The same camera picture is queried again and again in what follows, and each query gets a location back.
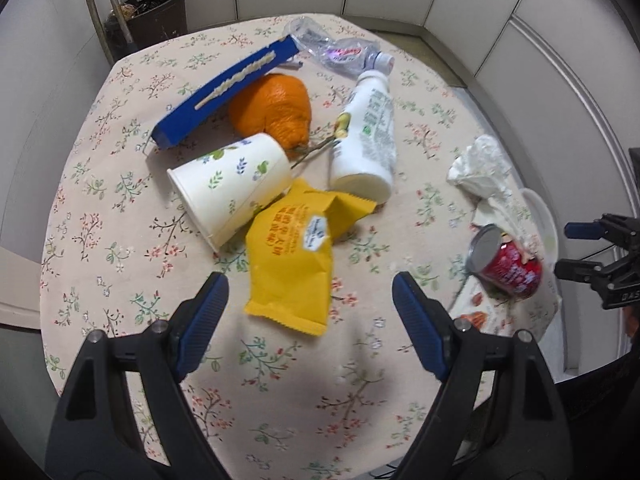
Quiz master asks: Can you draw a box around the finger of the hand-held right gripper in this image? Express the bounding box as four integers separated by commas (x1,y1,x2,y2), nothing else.
554,255,632,292
565,213,640,257

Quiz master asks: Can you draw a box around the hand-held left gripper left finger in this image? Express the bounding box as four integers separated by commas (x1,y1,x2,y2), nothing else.
45,271,231,480

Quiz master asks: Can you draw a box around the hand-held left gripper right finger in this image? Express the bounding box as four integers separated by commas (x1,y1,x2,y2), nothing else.
391,270,576,480

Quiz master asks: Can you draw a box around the white round bin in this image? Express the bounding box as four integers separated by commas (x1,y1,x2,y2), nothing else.
520,187,557,266

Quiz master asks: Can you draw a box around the floral paper cup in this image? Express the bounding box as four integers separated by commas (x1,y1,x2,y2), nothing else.
166,132,292,252

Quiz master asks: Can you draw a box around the blue biscuit box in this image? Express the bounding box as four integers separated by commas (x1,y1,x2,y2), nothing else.
152,35,303,150

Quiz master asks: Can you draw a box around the orange peel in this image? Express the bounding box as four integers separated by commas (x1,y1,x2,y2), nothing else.
227,73,313,150

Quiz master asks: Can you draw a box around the white printed snack wrapper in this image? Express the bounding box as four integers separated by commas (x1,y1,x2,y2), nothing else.
448,280,563,336

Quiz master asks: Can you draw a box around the red tin can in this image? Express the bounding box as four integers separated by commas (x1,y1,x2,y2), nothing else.
467,224,543,300

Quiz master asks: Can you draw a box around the yellow snack packet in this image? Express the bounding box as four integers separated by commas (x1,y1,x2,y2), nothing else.
243,177,378,337

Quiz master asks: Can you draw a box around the crumpled white tissue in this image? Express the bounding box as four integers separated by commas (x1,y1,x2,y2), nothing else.
446,135,543,261

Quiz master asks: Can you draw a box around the white plastic bottle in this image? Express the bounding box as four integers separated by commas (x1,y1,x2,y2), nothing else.
327,70,397,205

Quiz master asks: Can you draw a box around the crushed clear plastic bottle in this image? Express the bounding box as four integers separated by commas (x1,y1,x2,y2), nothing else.
284,16,396,77

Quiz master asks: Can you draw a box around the dark waste bin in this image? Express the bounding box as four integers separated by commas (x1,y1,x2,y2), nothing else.
103,0,189,66

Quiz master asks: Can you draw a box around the metal chair frame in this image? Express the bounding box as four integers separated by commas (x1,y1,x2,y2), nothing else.
80,0,138,63

